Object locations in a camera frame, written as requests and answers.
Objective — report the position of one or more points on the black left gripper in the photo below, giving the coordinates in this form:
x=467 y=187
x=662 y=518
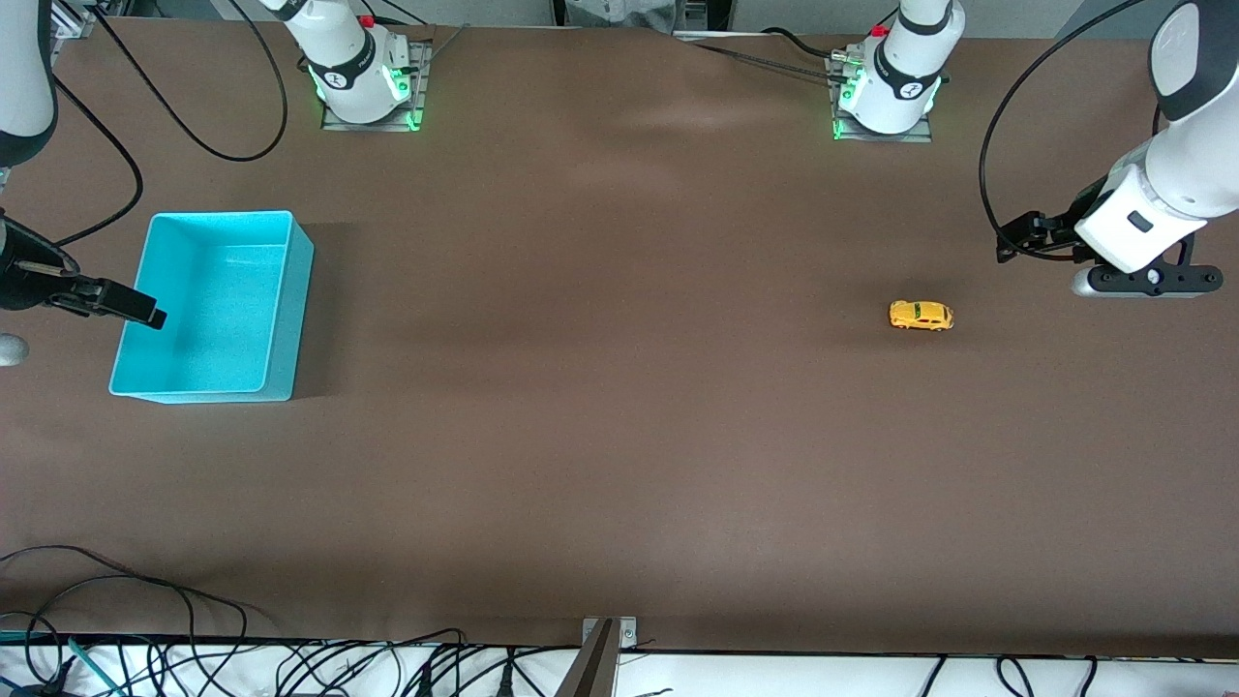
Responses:
x=1057 y=235

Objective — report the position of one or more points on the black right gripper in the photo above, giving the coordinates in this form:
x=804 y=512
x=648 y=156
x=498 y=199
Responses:
x=21 y=279

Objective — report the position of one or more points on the yellow beetle toy car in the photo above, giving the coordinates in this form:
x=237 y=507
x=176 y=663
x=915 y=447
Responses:
x=921 y=316

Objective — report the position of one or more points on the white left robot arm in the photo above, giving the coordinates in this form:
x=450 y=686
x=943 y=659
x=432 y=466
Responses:
x=895 y=102

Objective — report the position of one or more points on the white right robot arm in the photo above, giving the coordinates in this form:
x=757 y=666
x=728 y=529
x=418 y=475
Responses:
x=339 y=39

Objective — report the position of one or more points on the turquoise plastic bin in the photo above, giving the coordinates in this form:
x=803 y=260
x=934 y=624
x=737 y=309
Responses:
x=203 y=319

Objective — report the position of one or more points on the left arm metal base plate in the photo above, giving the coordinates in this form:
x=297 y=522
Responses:
x=920 y=136

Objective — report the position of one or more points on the aluminium frame profile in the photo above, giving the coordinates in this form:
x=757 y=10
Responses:
x=73 y=19

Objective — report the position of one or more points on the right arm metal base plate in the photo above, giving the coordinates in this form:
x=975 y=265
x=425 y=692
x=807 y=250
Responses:
x=407 y=121

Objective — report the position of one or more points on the small metal mounting bracket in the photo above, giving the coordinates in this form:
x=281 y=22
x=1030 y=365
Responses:
x=627 y=634

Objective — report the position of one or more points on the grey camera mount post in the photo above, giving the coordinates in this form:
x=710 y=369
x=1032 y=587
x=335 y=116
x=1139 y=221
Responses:
x=592 y=673

